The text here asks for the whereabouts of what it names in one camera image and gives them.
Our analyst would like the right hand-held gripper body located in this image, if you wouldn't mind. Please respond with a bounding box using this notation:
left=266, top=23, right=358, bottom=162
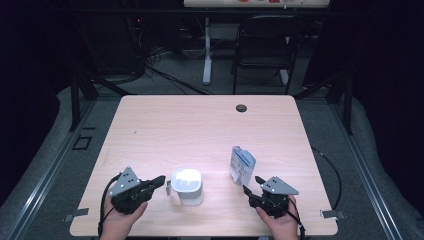
left=250, top=175, right=300, bottom=219

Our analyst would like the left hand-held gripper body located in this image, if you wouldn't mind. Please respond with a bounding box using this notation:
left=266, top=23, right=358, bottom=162
left=108, top=165, right=151, bottom=214

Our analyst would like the white and blue milk carton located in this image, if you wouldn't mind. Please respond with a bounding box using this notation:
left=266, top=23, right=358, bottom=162
left=229, top=145, right=257, bottom=187

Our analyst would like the white lidded plastic jug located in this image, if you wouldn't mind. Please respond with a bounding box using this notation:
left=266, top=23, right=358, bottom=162
left=165, top=168, right=204, bottom=207

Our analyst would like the person's right hand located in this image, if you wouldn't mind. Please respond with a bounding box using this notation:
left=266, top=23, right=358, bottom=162
left=255, top=196, right=299, bottom=239

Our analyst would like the person's left hand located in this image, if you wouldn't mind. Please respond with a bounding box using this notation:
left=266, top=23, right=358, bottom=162
left=99, top=198, right=149, bottom=238

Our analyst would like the grey tape strip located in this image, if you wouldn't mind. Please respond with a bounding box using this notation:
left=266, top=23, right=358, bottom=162
left=63, top=208, right=90, bottom=223
left=321, top=209, right=347, bottom=220

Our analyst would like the black metal stand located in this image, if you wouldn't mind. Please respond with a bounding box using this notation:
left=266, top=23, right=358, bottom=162
left=68, top=66, right=101, bottom=133
left=293, top=71, right=354, bottom=136

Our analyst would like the black folding chair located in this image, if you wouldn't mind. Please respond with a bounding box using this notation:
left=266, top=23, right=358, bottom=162
left=231, top=13, right=311, bottom=96

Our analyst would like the white desk with metal legs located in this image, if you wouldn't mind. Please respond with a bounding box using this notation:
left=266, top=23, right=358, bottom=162
left=183, top=0, right=331, bottom=86

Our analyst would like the black equipment cabinet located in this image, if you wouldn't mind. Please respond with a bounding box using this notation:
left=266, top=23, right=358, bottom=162
left=79, top=13, right=148, bottom=76

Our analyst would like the left hand-held gripper cable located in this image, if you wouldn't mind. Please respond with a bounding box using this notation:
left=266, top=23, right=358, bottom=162
left=97, top=173, right=123, bottom=238

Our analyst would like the hand-held gripper cable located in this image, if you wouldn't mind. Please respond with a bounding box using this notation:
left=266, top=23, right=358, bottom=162
left=283, top=206, right=307, bottom=240
left=97, top=173, right=123, bottom=238

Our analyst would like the right hand-held gripper cable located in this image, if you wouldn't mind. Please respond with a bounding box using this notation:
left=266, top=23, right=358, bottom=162
left=283, top=206, right=307, bottom=240

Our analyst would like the thin black cable with plug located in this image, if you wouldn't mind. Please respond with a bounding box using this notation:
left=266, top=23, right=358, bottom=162
left=311, top=146, right=343, bottom=212

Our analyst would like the aluminium floor rail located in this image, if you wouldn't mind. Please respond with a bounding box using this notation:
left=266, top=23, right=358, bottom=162
left=328, top=99, right=404, bottom=240
left=3, top=99, right=98, bottom=240

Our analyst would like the bundle of floor cables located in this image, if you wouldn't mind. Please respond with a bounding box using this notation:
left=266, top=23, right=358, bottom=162
left=143, top=46, right=214, bottom=96

